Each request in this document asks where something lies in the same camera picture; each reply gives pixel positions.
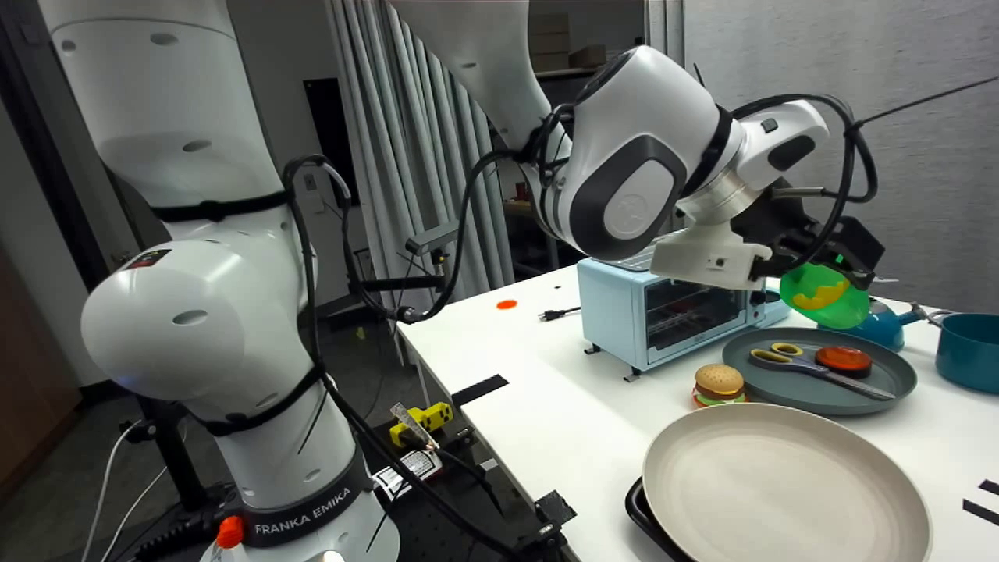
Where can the black tape strip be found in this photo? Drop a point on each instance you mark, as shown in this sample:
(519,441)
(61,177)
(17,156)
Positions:
(989,485)
(481,387)
(981,509)
(553,509)

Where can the toy knife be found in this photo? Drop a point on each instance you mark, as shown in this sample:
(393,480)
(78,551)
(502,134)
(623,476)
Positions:
(854,383)

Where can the green translucent plastic cup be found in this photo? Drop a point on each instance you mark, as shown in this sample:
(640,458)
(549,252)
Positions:
(845,310)

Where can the grey curtain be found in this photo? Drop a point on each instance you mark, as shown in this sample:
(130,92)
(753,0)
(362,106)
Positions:
(937,189)

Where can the white pleated curtain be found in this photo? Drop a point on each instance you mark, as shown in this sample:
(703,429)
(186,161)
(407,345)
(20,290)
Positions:
(415,156)

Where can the dark grey plate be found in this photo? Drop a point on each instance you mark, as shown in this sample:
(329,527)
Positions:
(799,396)

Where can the black tray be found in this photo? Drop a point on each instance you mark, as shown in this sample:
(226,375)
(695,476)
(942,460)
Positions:
(640,509)

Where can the beige round plate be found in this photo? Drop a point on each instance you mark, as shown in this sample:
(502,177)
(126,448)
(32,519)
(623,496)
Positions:
(780,488)

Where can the light blue toaster oven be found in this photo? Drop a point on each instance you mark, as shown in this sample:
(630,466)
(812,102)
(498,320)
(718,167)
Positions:
(614,313)

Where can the teal pot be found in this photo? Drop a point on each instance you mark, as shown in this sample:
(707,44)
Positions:
(972,354)

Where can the toy burger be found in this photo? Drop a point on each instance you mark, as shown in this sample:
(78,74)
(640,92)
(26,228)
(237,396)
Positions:
(718,386)

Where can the red round toy slice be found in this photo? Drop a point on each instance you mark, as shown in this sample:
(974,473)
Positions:
(845,359)

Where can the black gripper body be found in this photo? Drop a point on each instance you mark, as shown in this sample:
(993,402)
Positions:
(806,224)

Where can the yellow clamp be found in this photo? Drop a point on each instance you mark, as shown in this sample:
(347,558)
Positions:
(425,417)

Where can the white bottle orange cap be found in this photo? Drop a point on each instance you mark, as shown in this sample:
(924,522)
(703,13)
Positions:
(230,532)

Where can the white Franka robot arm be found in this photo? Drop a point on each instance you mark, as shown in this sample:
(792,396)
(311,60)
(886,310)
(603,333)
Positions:
(207,313)

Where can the yellow toy chips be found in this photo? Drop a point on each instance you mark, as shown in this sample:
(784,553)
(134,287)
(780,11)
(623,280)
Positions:
(822,290)

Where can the teal kettle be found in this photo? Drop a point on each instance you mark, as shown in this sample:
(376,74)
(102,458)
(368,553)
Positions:
(894,329)

